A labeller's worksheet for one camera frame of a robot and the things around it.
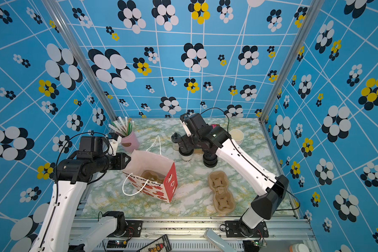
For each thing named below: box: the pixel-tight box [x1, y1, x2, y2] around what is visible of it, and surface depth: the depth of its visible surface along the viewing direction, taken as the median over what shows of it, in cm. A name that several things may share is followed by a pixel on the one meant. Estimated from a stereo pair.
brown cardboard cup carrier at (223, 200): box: [207, 170, 236, 216], surface depth 81 cm
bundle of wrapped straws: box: [108, 116, 135, 138], surface depth 96 cm
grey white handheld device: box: [204, 228, 238, 252], surface depth 68 cm
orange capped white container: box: [289, 243, 310, 252], surface depth 64 cm
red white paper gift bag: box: [121, 149, 178, 204], surface depth 74 cm
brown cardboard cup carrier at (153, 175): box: [140, 169, 166, 184], surface depth 88 cm
